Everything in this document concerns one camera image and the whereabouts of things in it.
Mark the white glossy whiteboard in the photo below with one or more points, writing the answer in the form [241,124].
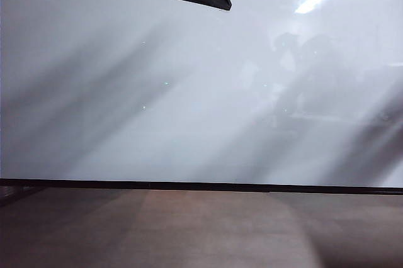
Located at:
[126,92]

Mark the black whiteboard frame strip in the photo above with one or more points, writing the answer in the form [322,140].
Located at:
[189,185]

